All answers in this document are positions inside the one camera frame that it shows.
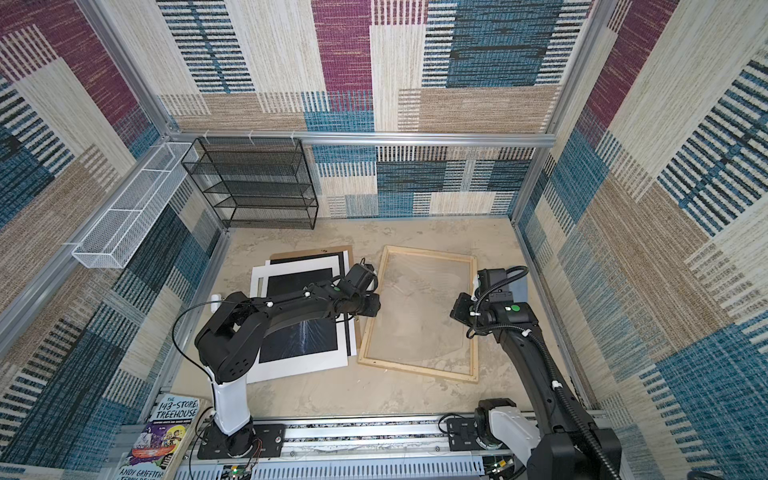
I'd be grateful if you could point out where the grey blue oval case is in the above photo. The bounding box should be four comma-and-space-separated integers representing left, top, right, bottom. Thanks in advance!
508, 272, 528, 303

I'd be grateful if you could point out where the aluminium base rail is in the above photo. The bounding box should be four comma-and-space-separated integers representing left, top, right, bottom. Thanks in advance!
175, 413, 532, 479

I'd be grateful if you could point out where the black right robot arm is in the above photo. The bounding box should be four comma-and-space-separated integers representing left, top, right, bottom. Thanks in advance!
450, 266, 622, 479

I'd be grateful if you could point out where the white wire mesh basket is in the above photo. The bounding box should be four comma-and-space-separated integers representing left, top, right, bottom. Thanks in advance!
72, 142, 191, 269

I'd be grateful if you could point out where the white photo mat board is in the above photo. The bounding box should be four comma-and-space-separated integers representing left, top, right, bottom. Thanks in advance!
247, 256, 349, 384

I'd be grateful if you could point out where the black wire shelf rack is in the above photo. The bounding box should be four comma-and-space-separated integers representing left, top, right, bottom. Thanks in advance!
181, 137, 319, 229

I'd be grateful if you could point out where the dark photo print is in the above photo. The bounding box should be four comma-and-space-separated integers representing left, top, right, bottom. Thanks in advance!
259, 268, 338, 364

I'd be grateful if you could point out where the colourful treehouse book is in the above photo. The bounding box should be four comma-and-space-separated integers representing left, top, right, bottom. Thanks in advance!
113, 393, 212, 480

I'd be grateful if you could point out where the brown frame backing board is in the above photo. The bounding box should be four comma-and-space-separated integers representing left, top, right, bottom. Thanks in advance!
266, 245, 361, 356

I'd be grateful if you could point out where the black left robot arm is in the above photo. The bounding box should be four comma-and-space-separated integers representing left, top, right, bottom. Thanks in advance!
178, 261, 381, 459

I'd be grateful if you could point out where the light wooden picture frame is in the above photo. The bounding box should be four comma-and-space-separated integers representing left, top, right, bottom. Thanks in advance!
357, 244, 480, 384

